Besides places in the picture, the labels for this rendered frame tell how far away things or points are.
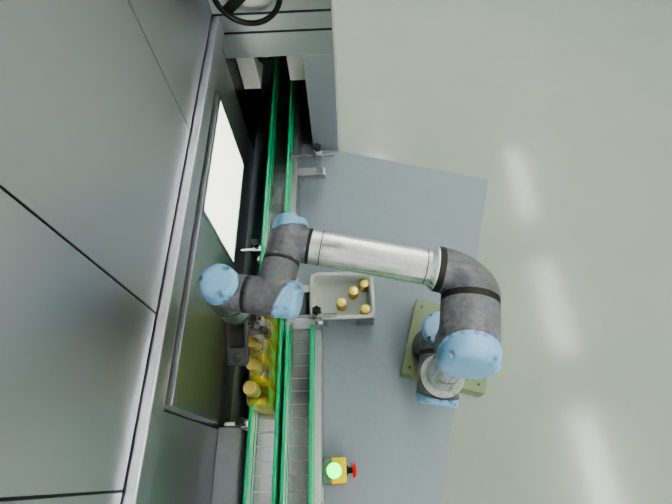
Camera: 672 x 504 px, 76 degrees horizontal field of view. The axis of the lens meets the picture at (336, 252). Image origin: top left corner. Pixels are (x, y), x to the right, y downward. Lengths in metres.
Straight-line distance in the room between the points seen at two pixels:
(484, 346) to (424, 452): 0.72
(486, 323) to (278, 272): 0.40
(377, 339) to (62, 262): 1.09
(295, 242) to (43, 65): 0.48
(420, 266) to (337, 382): 0.73
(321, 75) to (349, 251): 0.94
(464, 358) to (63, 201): 0.69
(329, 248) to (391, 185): 1.01
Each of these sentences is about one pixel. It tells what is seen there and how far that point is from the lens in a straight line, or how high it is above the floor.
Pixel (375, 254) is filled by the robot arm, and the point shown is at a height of 1.46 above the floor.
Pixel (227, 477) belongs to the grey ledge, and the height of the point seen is 0.88.
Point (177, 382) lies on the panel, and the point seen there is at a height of 1.31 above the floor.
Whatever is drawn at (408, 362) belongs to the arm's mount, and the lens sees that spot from 1.46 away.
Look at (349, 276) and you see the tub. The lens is 1.54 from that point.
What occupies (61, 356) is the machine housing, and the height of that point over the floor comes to 1.65.
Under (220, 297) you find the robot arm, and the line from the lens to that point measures 0.82.
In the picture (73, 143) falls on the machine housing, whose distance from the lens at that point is 0.75.
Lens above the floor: 2.23
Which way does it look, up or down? 62 degrees down
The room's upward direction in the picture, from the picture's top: 5 degrees counter-clockwise
